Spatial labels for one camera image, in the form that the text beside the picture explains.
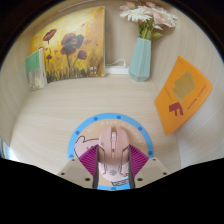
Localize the pink and white flower bouquet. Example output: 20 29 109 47
118 0 179 40

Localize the orange book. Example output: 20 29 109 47
154 55 214 136

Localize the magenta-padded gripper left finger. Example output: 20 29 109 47
57 143 101 190

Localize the white power strip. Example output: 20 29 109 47
104 58 130 75

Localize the pink computer mouse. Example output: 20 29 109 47
97 125 131 184

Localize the teal faceted vase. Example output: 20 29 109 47
128 37 153 83

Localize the green and beige book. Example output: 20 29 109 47
25 47 48 92

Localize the white light bar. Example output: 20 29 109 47
58 1 91 13

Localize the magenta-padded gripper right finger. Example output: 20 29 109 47
127 143 170 190

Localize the yellow poppy flower painting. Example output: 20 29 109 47
29 5 107 84

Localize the round blue-rimmed cartoon mouse pad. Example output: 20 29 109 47
67 112 155 192

